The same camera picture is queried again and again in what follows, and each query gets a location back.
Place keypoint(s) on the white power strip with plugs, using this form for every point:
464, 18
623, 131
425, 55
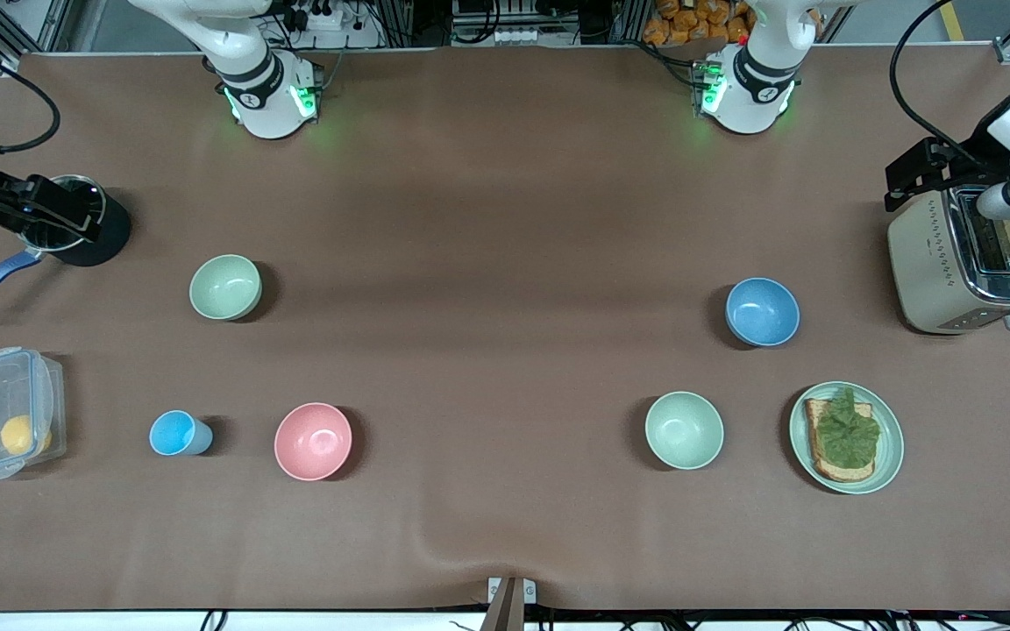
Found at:
330, 19

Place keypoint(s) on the small white power strip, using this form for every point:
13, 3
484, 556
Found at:
522, 36

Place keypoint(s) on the green lettuce leaf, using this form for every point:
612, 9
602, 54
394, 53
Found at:
849, 434

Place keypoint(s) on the sage green bowl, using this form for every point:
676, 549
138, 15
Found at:
224, 287

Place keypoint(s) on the clear plastic food container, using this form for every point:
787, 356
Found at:
60, 412

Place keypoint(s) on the yellow lemon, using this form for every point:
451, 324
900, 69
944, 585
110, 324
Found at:
21, 435

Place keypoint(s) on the mint green bowl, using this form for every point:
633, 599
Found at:
684, 429

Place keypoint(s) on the bag of orange snacks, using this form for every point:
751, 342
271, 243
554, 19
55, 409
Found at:
693, 22

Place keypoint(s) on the green plate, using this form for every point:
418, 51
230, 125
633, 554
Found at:
891, 447

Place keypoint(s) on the beige toaster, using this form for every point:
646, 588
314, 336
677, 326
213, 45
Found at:
926, 272

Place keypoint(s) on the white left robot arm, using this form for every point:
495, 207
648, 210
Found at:
750, 88

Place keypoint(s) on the blue cup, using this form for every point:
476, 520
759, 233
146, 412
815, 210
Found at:
174, 433

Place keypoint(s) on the brown table cloth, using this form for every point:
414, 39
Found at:
505, 263

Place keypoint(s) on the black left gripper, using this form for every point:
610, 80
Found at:
980, 145

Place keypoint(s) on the blue bowl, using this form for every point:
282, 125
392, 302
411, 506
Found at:
762, 311

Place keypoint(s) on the pink bowl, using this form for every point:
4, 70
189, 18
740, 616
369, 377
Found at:
313, 441

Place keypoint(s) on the toast slice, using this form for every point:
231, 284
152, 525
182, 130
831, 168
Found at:
821, 464

